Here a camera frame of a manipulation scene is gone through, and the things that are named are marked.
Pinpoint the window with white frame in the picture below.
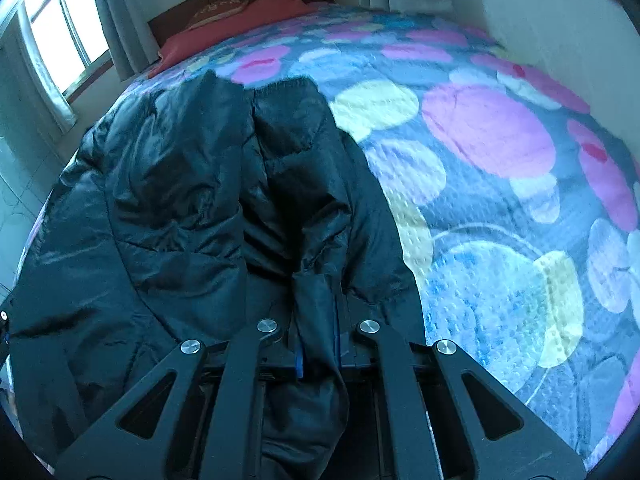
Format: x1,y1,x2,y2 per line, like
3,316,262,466
22,0,113,96

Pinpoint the floral circle-print bed quilt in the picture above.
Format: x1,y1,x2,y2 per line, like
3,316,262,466
15,2,640,471

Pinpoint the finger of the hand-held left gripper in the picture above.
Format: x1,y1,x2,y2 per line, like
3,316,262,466
0,297,13,361

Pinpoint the small brown cushion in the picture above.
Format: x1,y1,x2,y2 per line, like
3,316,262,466
187,0,251,31

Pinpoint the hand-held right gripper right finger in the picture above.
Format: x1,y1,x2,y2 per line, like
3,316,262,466
332,317,587,480

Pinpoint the white sheer curtain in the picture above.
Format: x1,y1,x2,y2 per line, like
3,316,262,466
17,5,78,133

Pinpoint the black puffer jacket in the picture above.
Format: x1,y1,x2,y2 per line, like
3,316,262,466
7,70,426,480

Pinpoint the red pillow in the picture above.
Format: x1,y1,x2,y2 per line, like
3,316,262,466
147,0,311,78

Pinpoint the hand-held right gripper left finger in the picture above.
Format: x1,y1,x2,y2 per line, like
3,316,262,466
56,317,306,480

